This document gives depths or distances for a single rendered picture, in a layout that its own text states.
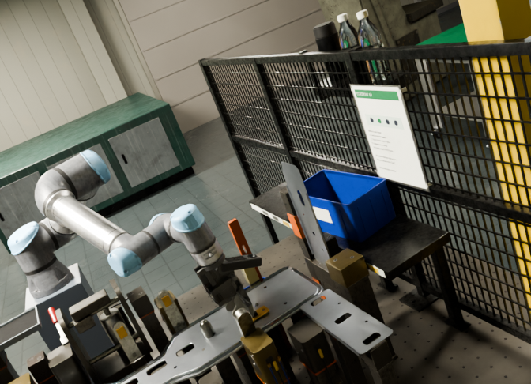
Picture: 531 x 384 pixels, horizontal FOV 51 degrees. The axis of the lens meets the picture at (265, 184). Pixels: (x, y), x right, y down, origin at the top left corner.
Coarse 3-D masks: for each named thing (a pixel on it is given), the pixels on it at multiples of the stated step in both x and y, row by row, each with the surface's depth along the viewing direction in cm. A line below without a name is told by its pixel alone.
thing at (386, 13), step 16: (320, 0) 591; (336, 0) 574; (352, 0) 556; (368, 0) 555; (384, 0) 566; (432, 0) 604; (336, 16) 586; (352, 16) 568; (368, 16) 557; (384, 16) 569; (400, 16) 581; (416, 16) 584; (432, 16) 608; (384, 32) 568; (400, 32) 584; (416, 32) 594; (432, 32) 611; (432, 64) 616; (448, 64) 631; (416, 80) 605
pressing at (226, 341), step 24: (264, 288) 166; (288, 288) 161; (312, 288) 156; (216, 312) 163; (288, 312) 151; (192, 336) 156; (216, 336) 152; (240, 336) 148; (168, 360) 150; (192, 360) 146; (216, 360) 143
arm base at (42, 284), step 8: (48, 264) 193; (56, 264) 196; (24, 272) 193; (32, 272) 191; (40, 272) 192; (48, 272) 193; (56, 272) 195; (64, 272) 197; (32, 280) 193; (40, 280) 192; (48, 280) 192; (56, 280) 194; (64, 280) 195; (32, 288) 194; (40, 288) 192; (48, 288) 192; (56, 288) 193; (32, 296) 195; (40, 296) 193
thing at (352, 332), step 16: (304, 304) 151; (320, 304) 148; (336, 304) 146; (352, 304) 143; (320, 320) 142; (352, 320) 137; (368, 320) 135; (336, 336) 134; (352, 336) 132; (368, 336) 130; (384, 336) 128
